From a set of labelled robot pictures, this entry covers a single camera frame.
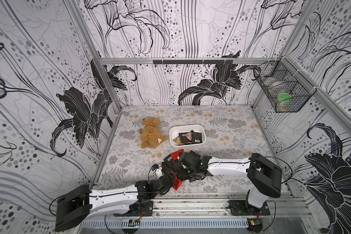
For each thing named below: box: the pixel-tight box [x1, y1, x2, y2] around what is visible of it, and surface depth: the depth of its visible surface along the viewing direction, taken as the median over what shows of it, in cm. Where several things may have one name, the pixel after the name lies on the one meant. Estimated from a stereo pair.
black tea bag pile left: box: [161, 154, 184, 178], surface depth 86 cm
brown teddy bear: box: [138, 117, 168, 149], surface depth 95 cm
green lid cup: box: [277, 92, 293, 111], surface depth 81 cm
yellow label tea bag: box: [172, 136, 184, 146], surface depth 100 cm
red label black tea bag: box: [178, 131, 192, 145], surface depth 100 cm
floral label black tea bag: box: [185, 132, 193, 141], surface depth 100 cm
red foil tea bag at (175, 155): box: [169, 148, 185, 161], surface depth 96 cm
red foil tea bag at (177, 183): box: [172, 174, 183, 191], surface depth 81 cm
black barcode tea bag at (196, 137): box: [190, 129, 203, 145], surface depth 100 cm
